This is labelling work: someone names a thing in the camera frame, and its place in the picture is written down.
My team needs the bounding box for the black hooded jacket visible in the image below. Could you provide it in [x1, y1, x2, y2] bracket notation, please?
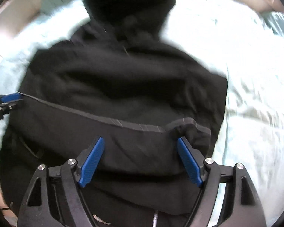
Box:
[0, 0, 228, 226]

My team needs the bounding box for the light green bed comforter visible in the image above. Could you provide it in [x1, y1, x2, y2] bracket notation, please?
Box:
[0, 0, 284, 226]

